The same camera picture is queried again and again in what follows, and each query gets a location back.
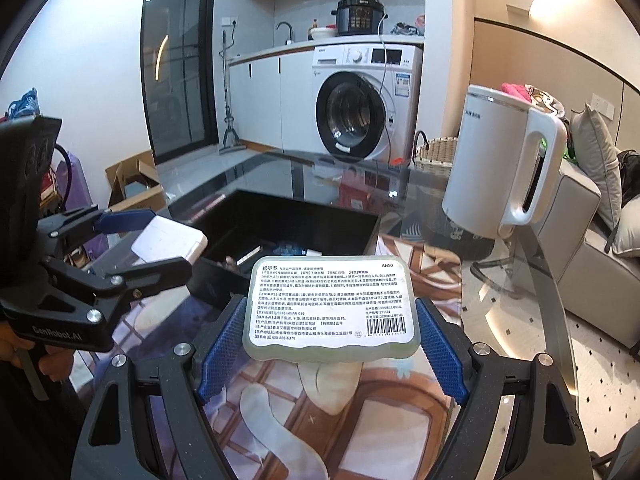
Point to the wicker basket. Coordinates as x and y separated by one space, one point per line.
435 157

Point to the pile of clothes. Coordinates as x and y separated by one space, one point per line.
525 92

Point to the blue bottle with white cap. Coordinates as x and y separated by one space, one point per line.
295 249

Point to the black cardboard box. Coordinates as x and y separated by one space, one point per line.
310 220

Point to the purple bag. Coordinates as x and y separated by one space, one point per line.
75 180

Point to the white electric kettle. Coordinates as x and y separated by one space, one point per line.
490 160

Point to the black jacket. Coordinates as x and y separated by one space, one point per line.
630 175

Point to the white bowl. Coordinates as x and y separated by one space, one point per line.
322 32

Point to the printed desk mat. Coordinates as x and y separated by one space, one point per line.
300 410

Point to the brown cardboard box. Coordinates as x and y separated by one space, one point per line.
135 185

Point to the light grey pillow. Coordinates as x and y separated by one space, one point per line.
630 230

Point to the glass sliding door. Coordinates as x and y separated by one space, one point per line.
180 60

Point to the person's left hand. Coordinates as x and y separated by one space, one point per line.
12 342

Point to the floor mop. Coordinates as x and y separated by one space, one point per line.
231 130

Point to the wall light switch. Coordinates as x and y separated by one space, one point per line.
602 105

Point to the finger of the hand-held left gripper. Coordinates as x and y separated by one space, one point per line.
125 282
127 221

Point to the white washing machine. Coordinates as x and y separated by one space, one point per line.
365 105

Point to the black rice cooker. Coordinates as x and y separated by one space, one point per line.
360 17

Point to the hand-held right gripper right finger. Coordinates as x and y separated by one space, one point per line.
440 355

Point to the green box with white label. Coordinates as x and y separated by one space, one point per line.
332 305

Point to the white base cabinets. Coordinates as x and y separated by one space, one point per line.
270 100

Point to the grey sofa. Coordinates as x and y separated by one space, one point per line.
590 270

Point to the kitchen faucet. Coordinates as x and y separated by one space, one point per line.
286 30

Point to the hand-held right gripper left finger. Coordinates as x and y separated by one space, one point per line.
220 355

